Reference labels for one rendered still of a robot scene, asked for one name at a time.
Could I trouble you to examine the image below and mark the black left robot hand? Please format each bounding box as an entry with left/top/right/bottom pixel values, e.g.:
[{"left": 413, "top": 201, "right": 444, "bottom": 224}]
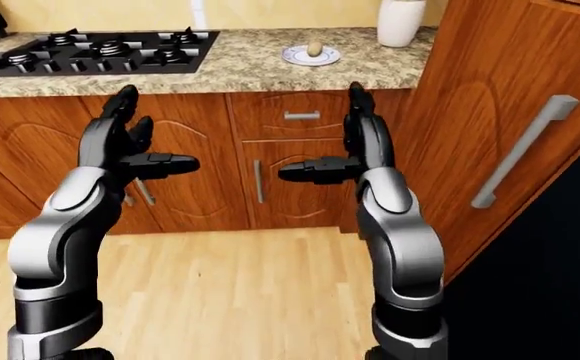
[{"left": 77, "top": 84, "right": 201, "bottom": 196}]

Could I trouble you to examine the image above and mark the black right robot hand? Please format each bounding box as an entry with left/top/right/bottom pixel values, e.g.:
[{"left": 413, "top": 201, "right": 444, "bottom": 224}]
[{"left": 277, "top": 81, "right": 397, "bottom": 186}]

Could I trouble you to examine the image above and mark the black oven front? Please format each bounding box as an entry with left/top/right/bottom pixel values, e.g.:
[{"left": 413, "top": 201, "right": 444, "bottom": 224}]
[{"left": 441, "top": 126, "right": 580, "bottom": 360}]

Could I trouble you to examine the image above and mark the wooden drawer front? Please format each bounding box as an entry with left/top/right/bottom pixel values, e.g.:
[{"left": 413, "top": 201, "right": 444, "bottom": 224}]
[{"left": 229, "top": 89, "right": 353, "bottom": 141}]

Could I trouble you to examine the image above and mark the black gas cooktop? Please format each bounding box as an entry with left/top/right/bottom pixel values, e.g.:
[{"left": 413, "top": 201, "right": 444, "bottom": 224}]
[{"left": 0, "top": 26, "right": 220, "bottom": 78}]

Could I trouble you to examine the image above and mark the white blue-rimmed plate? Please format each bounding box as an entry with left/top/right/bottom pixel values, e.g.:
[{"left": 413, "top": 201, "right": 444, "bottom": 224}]
[{"left": 281, "top": 44, "right": 342, "bottom": 68}]

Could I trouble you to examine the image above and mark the white ceramic vase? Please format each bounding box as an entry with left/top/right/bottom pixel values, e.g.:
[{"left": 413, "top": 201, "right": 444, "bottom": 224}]
[{"left": 376, "top": 0, "right": 427, "bottom": 48}]

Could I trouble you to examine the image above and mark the tall wooden cabinet door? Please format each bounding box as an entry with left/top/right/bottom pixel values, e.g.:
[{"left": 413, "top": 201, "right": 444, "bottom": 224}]
[{"left": 339, "top": 0, "right": 580, "bottom": 285}]

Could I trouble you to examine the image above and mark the granite countertop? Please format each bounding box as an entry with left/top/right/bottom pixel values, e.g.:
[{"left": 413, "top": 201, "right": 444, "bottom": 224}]
[{"left": 0, "top": 25, "right": 439, "bottom": 99}]

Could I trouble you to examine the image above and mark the silver drawer handle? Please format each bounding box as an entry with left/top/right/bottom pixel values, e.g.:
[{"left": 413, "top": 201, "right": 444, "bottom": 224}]
[{"left": 283, "top": 110, "right": 321, "bottom": 121}]

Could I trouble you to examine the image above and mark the silver vertical door handle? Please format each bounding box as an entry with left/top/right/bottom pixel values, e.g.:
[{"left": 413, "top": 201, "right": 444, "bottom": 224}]
[{"left": 253, "top": 159, "right": 265, "bottom": 205}]

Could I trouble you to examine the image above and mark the long silver bar handle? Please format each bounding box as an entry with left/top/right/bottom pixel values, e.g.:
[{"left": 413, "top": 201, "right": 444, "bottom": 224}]
[{"left": 470, "top": 94, "right": 580, "bottom": 210}]

